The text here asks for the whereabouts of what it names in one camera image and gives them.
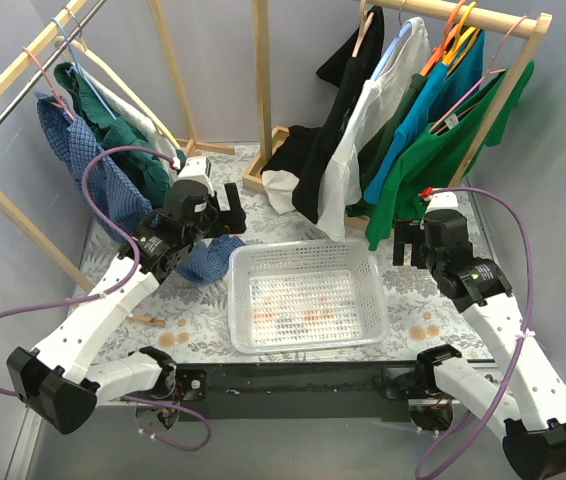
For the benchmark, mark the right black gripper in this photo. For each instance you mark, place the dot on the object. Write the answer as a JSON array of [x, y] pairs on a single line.
[[414, 245]]

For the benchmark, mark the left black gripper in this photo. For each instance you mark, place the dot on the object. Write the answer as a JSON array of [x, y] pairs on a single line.
[[228, 220]]

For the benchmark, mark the bright green t shirt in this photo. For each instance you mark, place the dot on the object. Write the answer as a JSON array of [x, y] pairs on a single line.
[[431, 160]]

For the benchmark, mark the white plastic basket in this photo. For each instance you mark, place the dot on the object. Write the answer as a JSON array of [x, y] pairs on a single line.
[[304, 296]]

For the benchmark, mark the teal blue t shirt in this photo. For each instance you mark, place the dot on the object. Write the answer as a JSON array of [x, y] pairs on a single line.
[[463, 73]]

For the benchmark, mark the pink wire hanger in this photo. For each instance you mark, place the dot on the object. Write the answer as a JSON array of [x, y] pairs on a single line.
[[489, 71]]

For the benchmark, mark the yellow hanger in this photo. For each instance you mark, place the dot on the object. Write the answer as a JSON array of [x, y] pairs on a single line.
[[461, 37]]

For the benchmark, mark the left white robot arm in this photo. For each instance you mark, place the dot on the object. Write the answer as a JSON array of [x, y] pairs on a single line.
[[58, 378]]

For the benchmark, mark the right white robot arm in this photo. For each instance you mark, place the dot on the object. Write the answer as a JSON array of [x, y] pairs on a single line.
[[526, 411]]

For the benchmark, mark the blue checked shirt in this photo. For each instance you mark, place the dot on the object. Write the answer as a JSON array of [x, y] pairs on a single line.
[[115, 194]]

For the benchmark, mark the white t shirt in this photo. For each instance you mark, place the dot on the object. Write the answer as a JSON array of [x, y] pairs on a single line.
[[377, 103]]

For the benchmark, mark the dark green t shirt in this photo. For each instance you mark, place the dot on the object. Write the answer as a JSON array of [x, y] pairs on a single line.
[[388, 157]]

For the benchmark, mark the black t shirt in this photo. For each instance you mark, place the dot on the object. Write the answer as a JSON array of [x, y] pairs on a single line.
[[347, 69]]

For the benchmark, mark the pink hanger on left rack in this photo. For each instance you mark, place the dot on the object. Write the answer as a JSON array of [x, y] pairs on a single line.
[[58, 101]]

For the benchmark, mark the orange hanger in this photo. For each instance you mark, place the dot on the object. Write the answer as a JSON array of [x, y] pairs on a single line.
[[440, 49]]

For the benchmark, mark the light blue hanger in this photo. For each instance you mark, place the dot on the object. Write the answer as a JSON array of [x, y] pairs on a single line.
[[387, 55]]

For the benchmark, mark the wooden hanger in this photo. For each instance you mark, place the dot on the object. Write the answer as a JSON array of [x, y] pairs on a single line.
[[363, 30]]

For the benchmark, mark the cream plastic hanger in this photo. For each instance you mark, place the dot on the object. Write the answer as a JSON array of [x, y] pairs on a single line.
[[118, 81]]

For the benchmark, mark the right wooden clothes rack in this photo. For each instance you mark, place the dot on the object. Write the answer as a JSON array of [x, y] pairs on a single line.
[[532, 32]]

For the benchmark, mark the wooden clothes rack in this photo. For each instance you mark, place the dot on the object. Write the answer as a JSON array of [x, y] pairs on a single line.
[[532, 32], [26, 58]]

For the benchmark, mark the dark green ruffled garment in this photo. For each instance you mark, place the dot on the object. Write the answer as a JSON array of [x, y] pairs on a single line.
[[152, 175]]

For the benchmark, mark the white textured garment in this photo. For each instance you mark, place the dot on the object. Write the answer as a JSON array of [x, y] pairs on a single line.
[[133, 120]]

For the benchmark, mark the left wooden clothes rack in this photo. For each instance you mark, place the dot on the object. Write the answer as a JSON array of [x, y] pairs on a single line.
[[26, 58]]

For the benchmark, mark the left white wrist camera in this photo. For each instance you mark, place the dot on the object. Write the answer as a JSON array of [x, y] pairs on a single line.
[[197, 168]]

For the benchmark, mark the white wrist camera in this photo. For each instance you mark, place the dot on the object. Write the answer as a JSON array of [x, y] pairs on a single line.
[[439, 199], [197, 168]]

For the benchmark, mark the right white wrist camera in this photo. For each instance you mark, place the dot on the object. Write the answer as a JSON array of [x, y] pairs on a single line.
[[439, 199]]

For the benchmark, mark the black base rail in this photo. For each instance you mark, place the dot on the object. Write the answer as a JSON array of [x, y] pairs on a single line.
[[388, 391]]

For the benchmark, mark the blue wire hanger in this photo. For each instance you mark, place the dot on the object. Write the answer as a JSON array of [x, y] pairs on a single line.
[[80, 70]]

